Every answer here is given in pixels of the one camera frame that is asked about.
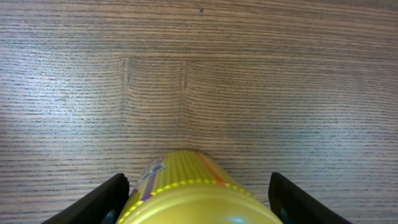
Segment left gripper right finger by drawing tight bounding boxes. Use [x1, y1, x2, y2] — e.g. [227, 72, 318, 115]
[268, 172, 351, 224]

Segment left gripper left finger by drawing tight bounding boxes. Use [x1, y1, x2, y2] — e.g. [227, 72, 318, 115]
[43, 173, 129, 224]

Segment yellow plastic jar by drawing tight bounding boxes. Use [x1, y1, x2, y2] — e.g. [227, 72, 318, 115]
[116, 149, 280, 224]

